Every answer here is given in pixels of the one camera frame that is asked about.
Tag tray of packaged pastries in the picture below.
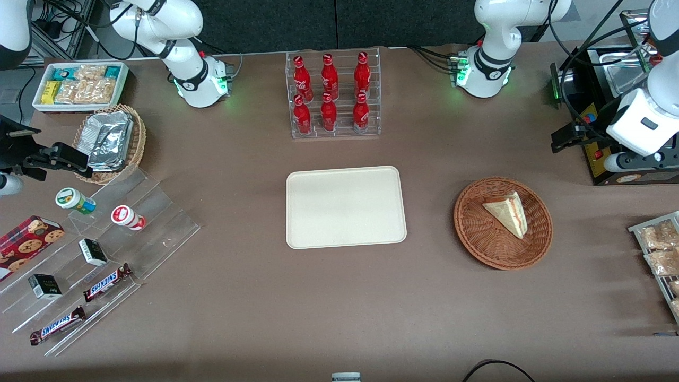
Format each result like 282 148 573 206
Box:
628 211 679 325

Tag silver foil pack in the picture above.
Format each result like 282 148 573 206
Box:
84 111 134 172

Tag light wicker basket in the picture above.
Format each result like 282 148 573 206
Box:
72 103 147 185

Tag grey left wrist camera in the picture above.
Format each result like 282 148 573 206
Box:
604 151 667 174

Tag white rectangular snack bin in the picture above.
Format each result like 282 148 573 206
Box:
32 62 130 114

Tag aluminium frame with cables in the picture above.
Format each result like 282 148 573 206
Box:
29 0 115 63

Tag red lid snack cup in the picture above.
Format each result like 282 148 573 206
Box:
110 204 146 232

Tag clear cracker bag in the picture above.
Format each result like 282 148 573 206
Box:
53 80 89 105
74 64 107 82
87 78 117 105

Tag steel warmer pan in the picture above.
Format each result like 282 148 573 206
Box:
602 58 652 99

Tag brown snickers bar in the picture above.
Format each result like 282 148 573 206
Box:
29 305 87 346
82 263 134 303

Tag small black box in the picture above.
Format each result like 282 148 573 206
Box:
27 273 63 301
78 238 109 267

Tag red cola bottle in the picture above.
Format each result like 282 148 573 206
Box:
293 55 314 102
354 51 371 99
320 53 340 101
320 92 338 132
293 94 312 135
352 92 370 134

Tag round brown wicker basket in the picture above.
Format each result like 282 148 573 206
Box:
454 177 554 271

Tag cream plastic tray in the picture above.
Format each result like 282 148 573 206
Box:
285 166 407 250

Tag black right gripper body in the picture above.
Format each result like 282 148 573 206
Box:
0 114 42 176

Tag triangular sandwich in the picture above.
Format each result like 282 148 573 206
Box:
482 192 529 239

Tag black floor cable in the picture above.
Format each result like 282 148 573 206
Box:
460 359 537 382

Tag clear acrylic stepped stand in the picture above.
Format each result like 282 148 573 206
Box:
0 166 202 358

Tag clear acrylic bottle rack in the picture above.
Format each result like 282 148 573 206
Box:
285 47 382 140

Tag red tartan cookie box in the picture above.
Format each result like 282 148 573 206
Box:
0 214 66 282

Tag black food warmer machine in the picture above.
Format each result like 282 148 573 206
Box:
549 10 679 187

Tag black left base cables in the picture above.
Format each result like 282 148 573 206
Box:
407 45 463 74

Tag green lid snack cup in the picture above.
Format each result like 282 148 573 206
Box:
55 187 98 215

